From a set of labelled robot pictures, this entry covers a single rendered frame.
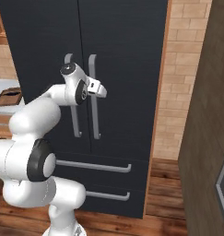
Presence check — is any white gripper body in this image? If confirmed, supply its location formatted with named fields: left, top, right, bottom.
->
left=88, top=80, right=108, bottom=100

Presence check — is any black fridge right door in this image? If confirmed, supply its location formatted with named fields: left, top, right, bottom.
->
left=77, top=0, right=169, bottom=163

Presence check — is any black fridge door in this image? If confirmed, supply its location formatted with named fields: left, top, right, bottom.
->
left=0, top=0, right=92, bottom=156
left=77, top=0, right=169, bottom=163

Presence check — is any orange wooden fridge side panel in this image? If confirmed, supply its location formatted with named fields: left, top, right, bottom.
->
left=142, top=0, right=173, bottom=219

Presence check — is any black fridge left door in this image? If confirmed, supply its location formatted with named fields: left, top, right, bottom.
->
left=0, top=0, right=92, bottom=156

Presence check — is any brown wooden board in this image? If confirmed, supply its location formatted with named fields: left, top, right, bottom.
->
left=0, top=87, right=24, bottom=108

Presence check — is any black fridge drawer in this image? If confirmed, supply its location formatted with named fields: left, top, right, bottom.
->
left=53, top=150, right=151, bottom=192
left=74, top=181, right=148, bottom=219

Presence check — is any wooden base cupboard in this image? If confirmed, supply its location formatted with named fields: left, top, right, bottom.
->
left=0, top=112, right=15, bottom=140

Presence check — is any tall brown wooden cabinet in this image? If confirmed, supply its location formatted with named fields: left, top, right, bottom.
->
left=177, top=0, right=224, bottom=236

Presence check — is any grey right door handle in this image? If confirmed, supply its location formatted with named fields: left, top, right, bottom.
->
left=88, top=53, right=102, bottom=140

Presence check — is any grey door handle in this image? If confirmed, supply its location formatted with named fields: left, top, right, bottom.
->
left=64, top=53, right=84, bottom=138
left=88, top=53, right=102, bottom=140

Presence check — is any grey left door handle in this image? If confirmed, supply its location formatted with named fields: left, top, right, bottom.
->
left=64, top=53, right=84, bottom=138

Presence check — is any long grey drawer handle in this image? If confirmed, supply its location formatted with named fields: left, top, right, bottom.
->
left=55, top=159, right=133, bottom=174

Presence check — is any short grey drawer handle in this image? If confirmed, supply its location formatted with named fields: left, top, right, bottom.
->
left=85, top=190, right=132, bottom=202

